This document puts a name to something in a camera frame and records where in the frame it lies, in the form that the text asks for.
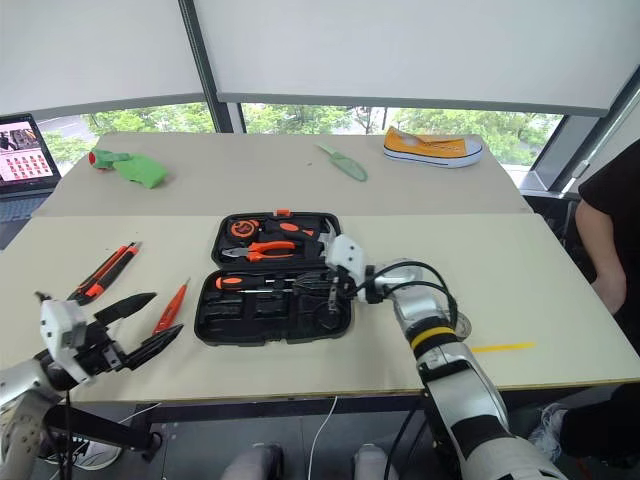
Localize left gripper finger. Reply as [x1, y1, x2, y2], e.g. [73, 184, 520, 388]
[93, 292, 158, 327]
[121, 323, 185, 372]

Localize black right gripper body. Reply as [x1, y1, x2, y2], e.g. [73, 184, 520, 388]
[327, 266, 363, 302]

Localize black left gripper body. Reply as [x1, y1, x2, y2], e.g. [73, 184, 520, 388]
[73, 318, 132, 377]

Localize black plastic tool case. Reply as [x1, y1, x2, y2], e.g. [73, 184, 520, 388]
[193, 211, 356, 347]

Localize orange black utility knife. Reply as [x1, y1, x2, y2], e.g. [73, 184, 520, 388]
[66, 241, 143, 308]

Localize slim orange tester pen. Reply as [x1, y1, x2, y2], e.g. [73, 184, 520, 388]
[151, 277, 193, 336]

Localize silver head hammer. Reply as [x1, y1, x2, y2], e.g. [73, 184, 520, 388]
[317, 218, 344, 251]

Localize black orange stubby screwdriver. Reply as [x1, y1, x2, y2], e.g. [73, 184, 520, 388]
[263, 221, 317, 240]

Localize orange black long screwdriver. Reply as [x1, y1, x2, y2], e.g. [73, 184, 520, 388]
[214, 274, 295, 292]

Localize black metal stand bar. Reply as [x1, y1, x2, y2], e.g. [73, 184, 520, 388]
[46, 403, 164, 463]

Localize white grey shoe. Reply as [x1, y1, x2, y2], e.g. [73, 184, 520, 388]
[44, 438, 122, 471]

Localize green garden trowel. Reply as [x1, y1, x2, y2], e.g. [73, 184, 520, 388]
[314, 143, 369, 183]

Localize clear round plastic piece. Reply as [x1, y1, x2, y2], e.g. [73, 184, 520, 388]
[452, 312, 475, 343]

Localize green fabric toy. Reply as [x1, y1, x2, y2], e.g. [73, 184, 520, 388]
[88, 148, 169, 191]

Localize grey rounded shape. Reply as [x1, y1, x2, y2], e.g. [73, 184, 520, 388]
[221, 442, 284, 480]
[353, 443, 400, 480]

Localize yellow canvas sneaker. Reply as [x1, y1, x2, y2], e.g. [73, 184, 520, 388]
[382, 125, 484, 169]

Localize yellow plastic strip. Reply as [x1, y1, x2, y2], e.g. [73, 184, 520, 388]
[469, 341, 537, 354]

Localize open laptop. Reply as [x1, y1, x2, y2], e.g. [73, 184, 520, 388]
[0, 113, 63, 224]

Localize black chair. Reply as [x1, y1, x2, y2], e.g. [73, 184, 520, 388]
[519, 193, 599, 282]

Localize white roller blind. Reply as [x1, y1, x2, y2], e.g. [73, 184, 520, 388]
[192, 0, 640, 118]
[0, 0, 218, 118]

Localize person's white sneaker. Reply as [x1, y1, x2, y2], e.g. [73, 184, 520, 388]
[528, 401, 570, 463]

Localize black window pillar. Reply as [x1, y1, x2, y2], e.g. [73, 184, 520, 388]
[178, 0, 237, 135]

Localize person in black clothes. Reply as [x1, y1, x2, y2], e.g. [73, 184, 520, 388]
[559, 139, 640, 469]

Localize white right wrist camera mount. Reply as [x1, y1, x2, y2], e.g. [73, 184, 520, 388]
[324, 233, 369, 287]

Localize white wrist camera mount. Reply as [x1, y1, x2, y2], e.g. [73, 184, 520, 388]
[38, 298, 97, 386]
[324, 233, 369, 287]

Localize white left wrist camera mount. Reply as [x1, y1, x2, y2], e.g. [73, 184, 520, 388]
[38, 298, 97, 386]

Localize orange handled pliers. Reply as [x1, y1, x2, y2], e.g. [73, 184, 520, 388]
[221, 240, 302, 263]

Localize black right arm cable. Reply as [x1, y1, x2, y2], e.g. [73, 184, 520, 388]
[368, 258, 461, 332]

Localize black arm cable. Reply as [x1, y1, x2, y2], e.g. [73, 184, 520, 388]
[57, 388, 72, 480]
[368, 258, 461, 332]

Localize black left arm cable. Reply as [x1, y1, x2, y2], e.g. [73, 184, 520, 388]
[57, 388, 72, 480]

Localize white hanging cable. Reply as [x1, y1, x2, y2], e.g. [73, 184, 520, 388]
[306, 396, 339, 480]

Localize black hanging cable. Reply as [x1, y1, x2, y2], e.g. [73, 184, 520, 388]
[383, 393, 427, 480]

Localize dark slanted window frame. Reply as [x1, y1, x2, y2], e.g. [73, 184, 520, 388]
[518, 63, 640, 195]

